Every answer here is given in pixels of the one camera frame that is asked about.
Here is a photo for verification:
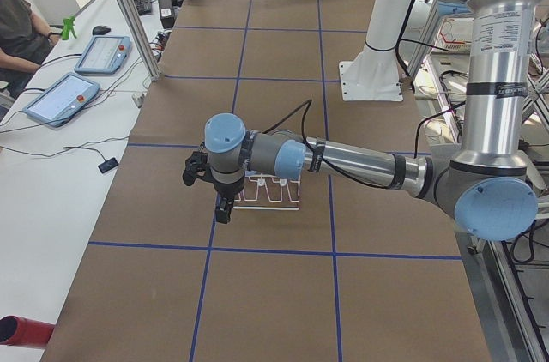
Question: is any white pedestal column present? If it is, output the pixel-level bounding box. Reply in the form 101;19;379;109
339;0;414;102

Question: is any far teach pendant tablet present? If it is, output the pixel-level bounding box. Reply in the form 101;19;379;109
74;35;131;75

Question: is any small black puck device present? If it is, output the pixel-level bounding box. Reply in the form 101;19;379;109
98;158;118;173

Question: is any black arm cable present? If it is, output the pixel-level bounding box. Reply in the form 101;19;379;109
265;99;395;190

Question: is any green clamp tool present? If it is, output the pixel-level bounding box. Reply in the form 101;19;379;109
61;15;77;40

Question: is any seated person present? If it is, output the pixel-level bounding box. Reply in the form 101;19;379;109
1;0;61;99

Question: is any black computer mouse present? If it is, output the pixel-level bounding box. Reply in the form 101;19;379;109
92;25;111;35

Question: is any white wire cup holder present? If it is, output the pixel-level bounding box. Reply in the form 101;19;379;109
235;172;300;211

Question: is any teach pendant tablet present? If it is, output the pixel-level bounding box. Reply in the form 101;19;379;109
74;35;131;75
22;73;100;128

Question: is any red cylinder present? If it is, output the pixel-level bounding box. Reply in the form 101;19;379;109
1;316;55;349

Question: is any near teach pendant tablet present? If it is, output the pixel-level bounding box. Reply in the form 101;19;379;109
22;73;100;128

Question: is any aluminium frame post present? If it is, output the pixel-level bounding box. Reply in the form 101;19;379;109
117;0;160;81

